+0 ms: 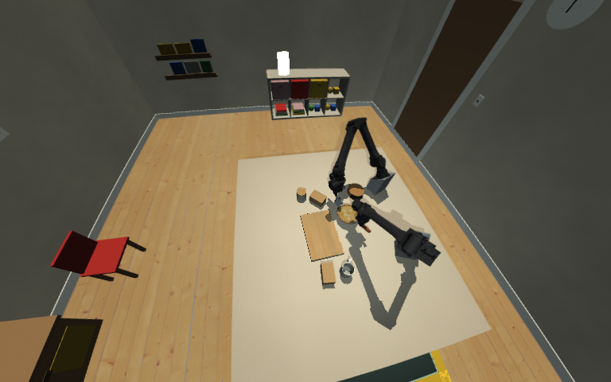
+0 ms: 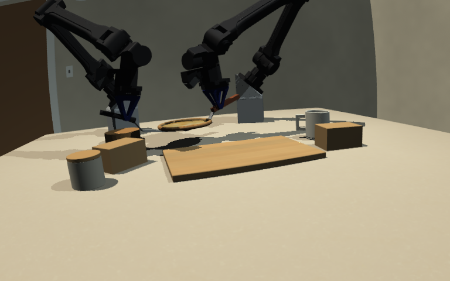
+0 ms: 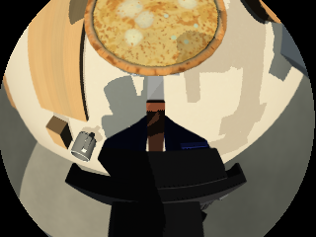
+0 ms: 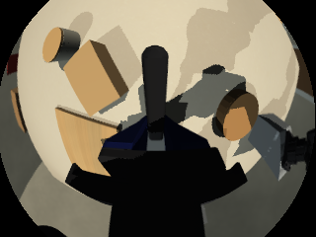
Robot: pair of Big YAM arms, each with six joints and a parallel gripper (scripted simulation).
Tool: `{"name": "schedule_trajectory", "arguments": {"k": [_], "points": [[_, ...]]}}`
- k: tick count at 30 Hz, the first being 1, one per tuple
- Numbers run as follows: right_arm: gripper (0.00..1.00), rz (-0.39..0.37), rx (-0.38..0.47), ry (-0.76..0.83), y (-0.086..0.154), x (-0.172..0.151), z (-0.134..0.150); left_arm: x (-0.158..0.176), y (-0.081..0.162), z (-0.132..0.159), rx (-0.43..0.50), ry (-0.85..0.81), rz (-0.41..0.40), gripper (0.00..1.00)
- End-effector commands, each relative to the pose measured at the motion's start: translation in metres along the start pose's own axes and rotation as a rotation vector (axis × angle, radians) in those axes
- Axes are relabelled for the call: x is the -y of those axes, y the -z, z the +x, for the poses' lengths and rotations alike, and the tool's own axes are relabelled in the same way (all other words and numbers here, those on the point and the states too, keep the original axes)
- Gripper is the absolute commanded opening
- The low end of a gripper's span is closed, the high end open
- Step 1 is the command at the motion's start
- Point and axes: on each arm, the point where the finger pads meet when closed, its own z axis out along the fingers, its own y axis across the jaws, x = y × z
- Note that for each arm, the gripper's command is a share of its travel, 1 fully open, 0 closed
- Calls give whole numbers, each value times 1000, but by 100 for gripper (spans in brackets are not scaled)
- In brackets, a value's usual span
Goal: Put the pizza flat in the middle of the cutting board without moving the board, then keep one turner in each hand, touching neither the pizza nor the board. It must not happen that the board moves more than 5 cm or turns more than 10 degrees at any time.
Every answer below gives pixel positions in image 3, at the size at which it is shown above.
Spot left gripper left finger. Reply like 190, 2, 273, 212
102, 116, 148, 151

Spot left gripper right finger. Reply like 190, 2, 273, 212
164, 116, 210, 151

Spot grey metal spatula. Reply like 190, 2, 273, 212
146, 76, 165, 151

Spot brown rectangular block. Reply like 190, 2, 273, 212
45, 116, 73, 150

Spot wooden cutting board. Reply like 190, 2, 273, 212
28, 0, 89, 122

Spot round cheese pizza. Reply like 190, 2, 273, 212
84, 0, 227, 76

